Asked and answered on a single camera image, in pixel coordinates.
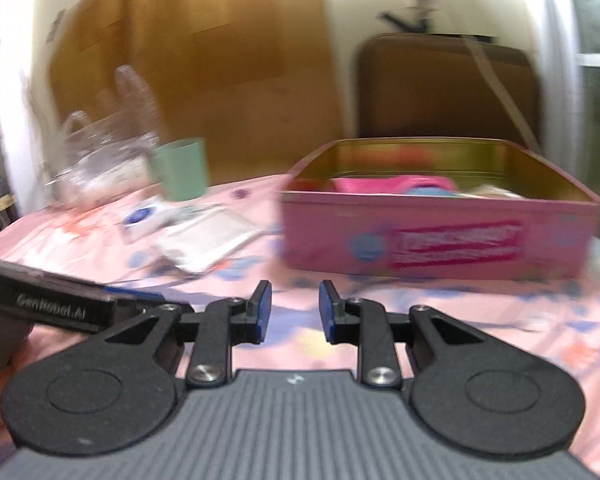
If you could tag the pink biscuit tin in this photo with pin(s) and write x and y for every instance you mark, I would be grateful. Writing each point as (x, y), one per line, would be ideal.
(330, 240)

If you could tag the mint green cup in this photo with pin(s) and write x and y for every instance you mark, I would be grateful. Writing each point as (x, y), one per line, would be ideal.
(182, 170)

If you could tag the pink floral bedsheet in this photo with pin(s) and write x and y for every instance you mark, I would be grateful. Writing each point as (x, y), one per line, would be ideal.
(530, 310)

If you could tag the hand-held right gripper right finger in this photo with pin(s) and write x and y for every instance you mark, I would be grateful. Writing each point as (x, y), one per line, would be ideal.
(327, 310)

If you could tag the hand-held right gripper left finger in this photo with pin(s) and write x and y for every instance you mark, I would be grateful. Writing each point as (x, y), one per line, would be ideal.
(262, 310)

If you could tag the blue glasses case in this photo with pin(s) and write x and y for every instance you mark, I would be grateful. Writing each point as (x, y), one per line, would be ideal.
(430, 191)

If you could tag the white packet with blue circle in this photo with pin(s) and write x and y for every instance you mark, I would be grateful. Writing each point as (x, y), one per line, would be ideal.
(142, 217)

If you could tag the brown chair back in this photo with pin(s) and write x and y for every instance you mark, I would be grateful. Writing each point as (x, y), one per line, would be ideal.
(430, 95)

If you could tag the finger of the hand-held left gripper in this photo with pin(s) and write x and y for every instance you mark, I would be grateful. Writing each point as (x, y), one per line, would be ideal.
(130, 306)

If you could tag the clear white packet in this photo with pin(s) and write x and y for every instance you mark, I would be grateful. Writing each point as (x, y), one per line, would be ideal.
(205, 240)

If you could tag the pink fuzzy socks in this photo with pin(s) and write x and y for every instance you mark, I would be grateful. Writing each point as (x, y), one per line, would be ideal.
(380, 185)

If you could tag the clear plastic bag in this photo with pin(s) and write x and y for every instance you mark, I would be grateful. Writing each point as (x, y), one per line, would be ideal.
(105, 160)

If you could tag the wood-pattern wall panel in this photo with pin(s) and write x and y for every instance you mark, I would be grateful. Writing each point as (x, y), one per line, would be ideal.
(205, 85)

